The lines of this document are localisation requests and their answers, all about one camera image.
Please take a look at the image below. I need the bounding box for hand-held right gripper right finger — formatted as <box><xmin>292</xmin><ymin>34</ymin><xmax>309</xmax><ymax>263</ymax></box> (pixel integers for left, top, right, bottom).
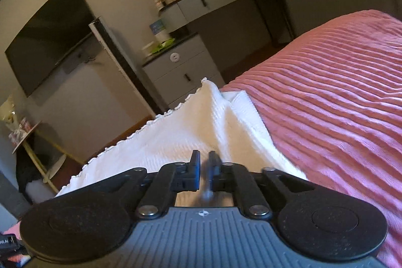
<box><xmin>208</xmin><ymin>150</ymin><xmax>310</xmax><ymax>220</ymax></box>

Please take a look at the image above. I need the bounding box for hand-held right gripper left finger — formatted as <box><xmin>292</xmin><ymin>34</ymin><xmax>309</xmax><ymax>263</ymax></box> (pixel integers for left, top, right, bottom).
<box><xmin>93</xmin><ymin>149</ymin><xmax>202</xmax><ymax>220</ymax></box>

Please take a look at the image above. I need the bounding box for white ribbed knit sweater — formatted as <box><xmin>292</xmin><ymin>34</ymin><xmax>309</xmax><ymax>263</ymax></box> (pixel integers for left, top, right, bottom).
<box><xmin>55</xmin><ymin>77</ymin><xmax>309</xmax><ymax>221</ymax></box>

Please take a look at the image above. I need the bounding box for dark clothing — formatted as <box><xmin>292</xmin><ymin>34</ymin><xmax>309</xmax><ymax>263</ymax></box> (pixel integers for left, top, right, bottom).
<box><xmin>16</xmin><ymin>147</ymin><xmax>45</xmax><ymax>194</ymax></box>

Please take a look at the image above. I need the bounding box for grey drawer cabinet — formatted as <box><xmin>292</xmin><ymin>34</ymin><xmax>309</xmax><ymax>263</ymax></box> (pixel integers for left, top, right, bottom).
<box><xmin>141</xmin><ymin>34</ymin><xmax>227</xmax><ymax>110</ymax></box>

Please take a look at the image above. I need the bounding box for round two-tier side table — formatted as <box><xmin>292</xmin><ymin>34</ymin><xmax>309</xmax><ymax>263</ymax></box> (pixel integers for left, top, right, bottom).
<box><xmin>11</xmin><ymin>120</ymin><xmax>68</xmax><ymax>186</ymax></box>

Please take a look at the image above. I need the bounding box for small pink gift box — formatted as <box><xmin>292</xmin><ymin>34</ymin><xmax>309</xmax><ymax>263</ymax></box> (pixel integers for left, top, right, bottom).
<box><xmin>9</xmin><ymin>118</ymin><xmax>33</xmax><ymax>143</ymax></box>

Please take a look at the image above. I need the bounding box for white tower heater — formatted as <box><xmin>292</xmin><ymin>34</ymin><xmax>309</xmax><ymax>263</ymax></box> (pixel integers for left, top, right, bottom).
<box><xmin>88</xmin><ymin>16</ymin><xmax>169</xmax><ymax>115</ymax></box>

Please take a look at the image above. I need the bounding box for green packet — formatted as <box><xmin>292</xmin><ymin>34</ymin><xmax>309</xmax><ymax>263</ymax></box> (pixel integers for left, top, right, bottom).
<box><xmin>151</xmin><ymin>38</ymin><xmax>176</xmax><ymax>56</ymax></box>

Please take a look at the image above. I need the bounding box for pale flower vase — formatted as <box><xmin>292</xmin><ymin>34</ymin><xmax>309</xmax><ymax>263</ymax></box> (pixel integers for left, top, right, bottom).
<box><xmin>1</xmin><ymin>97</ymin><xmax>19</xmax><ymax>132</ymax></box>

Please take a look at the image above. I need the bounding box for pink ribbed plush blanket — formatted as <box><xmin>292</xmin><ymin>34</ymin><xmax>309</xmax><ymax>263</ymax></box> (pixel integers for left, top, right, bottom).
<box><xmin>219</xmin><ymin>9</ymin><xmax>402</xmax><ymax>268</ymax></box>

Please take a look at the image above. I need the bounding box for white jar with blue label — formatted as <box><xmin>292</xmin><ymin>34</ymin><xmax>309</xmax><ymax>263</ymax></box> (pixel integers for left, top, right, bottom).
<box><xmin>149</xmin><ymin>20</ymin><xmax>172</xmax><ymax>43</ymax></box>

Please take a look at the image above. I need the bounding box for black flat television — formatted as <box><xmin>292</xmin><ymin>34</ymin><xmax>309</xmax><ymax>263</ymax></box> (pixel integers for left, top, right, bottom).
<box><xmin>5</xmin><ymin>0</ymin><xmax>96</xmax><ymax>98</ymax></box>

